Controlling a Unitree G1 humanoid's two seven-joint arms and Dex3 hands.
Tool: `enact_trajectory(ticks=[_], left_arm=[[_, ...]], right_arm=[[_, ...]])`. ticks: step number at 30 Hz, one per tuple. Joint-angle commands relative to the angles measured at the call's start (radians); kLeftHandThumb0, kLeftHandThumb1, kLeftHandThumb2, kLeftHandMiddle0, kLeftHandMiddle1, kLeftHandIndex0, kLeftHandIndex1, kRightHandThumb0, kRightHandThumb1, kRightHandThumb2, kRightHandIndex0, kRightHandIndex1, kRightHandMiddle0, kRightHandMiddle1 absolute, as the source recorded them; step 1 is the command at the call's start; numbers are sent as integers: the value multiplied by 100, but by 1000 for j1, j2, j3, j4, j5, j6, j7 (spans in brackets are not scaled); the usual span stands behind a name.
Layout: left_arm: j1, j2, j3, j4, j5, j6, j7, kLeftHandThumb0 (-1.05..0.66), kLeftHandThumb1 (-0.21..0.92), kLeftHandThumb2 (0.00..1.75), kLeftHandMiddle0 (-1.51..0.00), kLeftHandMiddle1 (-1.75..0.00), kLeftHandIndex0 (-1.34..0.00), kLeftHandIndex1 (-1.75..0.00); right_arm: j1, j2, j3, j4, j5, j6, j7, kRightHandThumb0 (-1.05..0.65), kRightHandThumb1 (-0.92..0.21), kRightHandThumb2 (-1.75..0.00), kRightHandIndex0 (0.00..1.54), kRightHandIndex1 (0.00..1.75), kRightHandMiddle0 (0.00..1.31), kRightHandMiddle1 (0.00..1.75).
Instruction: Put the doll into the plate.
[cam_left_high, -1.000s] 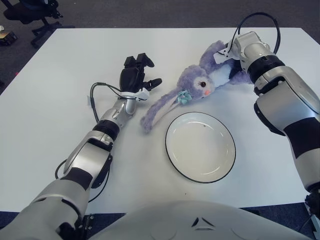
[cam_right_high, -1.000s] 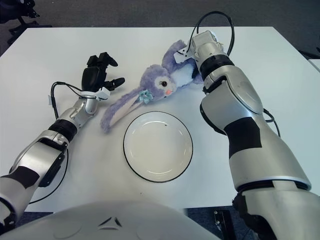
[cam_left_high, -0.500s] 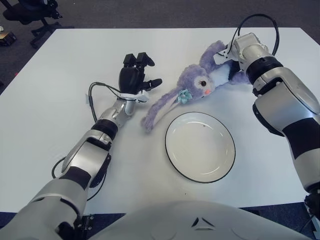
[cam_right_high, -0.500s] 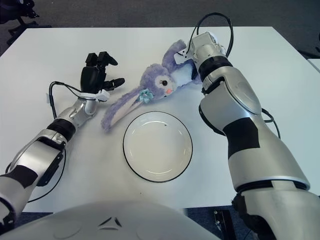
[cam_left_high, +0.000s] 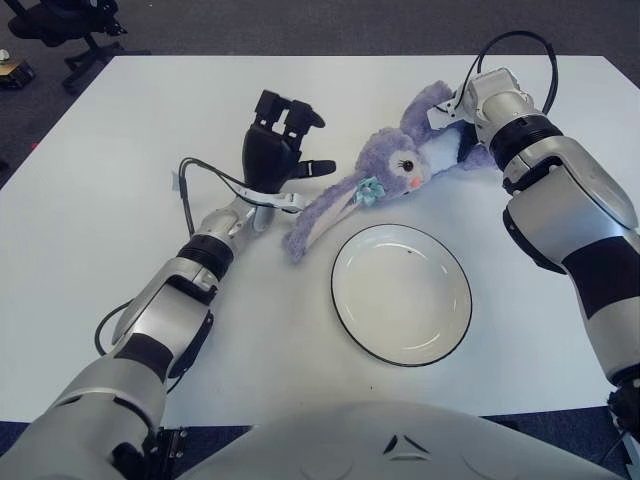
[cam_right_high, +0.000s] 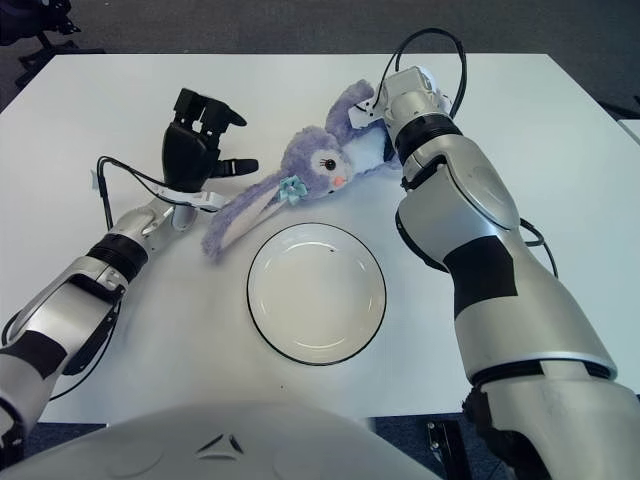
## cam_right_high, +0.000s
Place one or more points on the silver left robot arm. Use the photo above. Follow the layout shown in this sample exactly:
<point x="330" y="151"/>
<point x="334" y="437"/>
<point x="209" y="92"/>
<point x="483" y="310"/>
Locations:
<point x="85" y="295"/>

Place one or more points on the white neighbouring desk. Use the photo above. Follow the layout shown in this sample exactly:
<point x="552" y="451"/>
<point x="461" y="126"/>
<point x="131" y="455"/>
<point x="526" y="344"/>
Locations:
<point x="631" y="131"/>

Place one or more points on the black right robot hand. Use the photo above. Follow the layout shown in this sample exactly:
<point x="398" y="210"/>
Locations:
<point x="367" y="112"/>

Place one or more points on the purple plush bunny doll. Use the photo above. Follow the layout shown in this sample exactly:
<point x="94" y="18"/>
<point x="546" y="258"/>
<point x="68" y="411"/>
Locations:
<point x="310" y="160"/>

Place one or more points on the silver robot torso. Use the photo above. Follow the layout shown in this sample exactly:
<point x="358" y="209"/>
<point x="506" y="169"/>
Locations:
<point x="225" y="450"/>

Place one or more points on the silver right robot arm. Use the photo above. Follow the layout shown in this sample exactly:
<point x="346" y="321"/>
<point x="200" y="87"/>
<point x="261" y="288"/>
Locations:
<point x="480" y="210"/>

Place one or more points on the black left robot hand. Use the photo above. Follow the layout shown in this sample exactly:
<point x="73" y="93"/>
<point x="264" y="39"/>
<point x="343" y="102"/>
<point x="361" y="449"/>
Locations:
<point x="187" y="150"/>

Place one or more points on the white plate black rim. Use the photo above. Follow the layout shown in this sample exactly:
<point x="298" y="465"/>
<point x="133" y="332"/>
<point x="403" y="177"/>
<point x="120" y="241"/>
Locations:
<point x="317" y="295"/>

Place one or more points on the black table bracket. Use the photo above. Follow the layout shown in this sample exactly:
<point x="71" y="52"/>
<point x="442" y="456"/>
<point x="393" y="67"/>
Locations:
<point x="445" y="450"/>

